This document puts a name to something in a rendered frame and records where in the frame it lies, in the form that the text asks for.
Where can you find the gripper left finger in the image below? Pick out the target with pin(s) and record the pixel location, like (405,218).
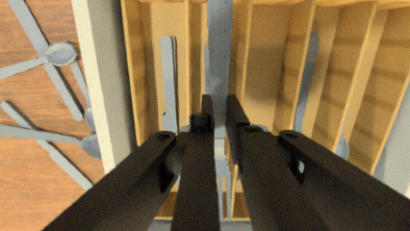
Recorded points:
(130,195)

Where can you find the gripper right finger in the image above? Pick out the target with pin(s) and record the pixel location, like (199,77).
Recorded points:
(344,197)

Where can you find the wooden cutlery tray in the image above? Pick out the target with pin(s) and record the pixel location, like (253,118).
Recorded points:
(267,85)

